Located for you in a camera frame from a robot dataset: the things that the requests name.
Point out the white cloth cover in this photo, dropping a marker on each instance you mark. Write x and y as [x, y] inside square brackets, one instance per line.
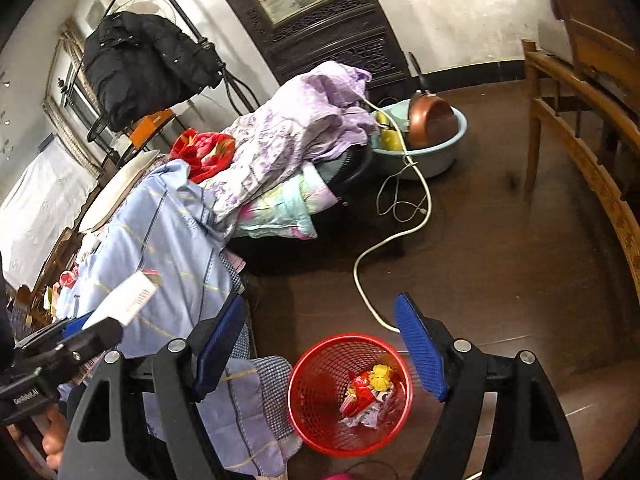
[45, 200]

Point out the black hanging jacket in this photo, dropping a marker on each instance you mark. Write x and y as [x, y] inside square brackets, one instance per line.
[140, 64]

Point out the yellow snack wrapper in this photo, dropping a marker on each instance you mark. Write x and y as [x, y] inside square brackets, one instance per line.
[380, 378]

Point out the orange box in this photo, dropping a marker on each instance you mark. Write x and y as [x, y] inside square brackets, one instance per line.
[149, 126]

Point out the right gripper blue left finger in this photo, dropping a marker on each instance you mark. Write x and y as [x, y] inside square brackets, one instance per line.
[213, 341]

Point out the wooden armchair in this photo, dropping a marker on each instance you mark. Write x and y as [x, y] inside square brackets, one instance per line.
[582, 73]

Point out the dark framed landscape painting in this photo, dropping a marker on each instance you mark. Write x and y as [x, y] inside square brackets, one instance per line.
[294, 36]

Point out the blue checked bed sheet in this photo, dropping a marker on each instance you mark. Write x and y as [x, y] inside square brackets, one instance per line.
[166, 225]

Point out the pastel green pink quilt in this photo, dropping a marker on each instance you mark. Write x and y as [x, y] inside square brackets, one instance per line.
[286, 210]

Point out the red patterned blanket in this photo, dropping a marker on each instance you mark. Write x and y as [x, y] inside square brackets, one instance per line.
[206, 153]

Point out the person's left hand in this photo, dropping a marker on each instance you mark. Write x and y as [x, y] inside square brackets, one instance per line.
[54, 439]

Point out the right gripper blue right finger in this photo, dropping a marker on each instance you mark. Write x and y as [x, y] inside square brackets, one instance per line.
[427, 341]

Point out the red mesh waste basket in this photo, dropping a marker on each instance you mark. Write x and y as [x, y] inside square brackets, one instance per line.
[318, 384]

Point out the red snack wrapper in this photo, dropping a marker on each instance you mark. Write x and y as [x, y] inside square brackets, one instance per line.
[359, 389]

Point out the copper brown pan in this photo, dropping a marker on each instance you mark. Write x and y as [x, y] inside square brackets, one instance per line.
[431, 120]

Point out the purple floral quilt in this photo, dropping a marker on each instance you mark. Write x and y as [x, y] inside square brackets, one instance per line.
[313, 117]

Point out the cream pillow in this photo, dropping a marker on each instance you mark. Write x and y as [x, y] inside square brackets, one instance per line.
[109, 199]

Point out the light blue wash basin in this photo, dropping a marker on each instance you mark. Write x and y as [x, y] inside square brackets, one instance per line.
[390, 156]

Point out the white tissue pack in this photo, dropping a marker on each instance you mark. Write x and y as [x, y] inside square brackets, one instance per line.
[127, 299]

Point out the white plastic bag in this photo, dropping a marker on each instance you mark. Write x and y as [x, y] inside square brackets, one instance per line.
[370, 416]

